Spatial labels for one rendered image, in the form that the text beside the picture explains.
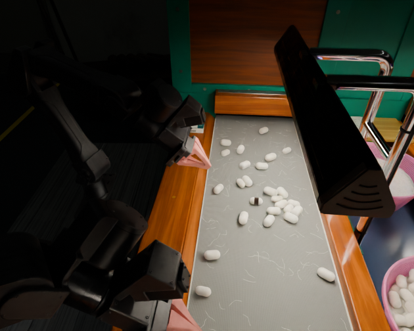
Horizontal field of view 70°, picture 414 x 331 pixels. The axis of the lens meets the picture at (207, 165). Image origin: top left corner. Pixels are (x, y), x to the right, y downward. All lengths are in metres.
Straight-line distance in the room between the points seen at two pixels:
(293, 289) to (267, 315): 0.08
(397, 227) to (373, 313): 0.36
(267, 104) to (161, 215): 0.56
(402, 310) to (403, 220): 0.33
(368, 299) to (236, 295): 0.24
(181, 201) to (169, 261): 0.43
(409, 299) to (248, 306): 0.31
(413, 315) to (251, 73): 0.81
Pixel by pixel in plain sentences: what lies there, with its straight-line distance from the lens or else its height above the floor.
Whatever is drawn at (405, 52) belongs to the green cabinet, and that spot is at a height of 1.00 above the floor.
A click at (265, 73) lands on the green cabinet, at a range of 1.11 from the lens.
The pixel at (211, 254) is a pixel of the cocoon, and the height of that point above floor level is 0.76.
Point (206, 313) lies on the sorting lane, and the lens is 0.62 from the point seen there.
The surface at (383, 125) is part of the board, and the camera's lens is 1.21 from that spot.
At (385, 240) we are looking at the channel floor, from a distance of 0.91.
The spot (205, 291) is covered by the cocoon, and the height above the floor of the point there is 0.76.
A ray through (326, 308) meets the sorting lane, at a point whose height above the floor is 0.74.
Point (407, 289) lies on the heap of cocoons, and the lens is 0.75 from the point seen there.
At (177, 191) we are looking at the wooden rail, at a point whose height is 0.77.
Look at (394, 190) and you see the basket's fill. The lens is 0.98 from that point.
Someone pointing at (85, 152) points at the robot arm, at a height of 0.85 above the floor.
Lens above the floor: 1.29
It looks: 37 degrees down
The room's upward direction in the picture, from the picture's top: straight up
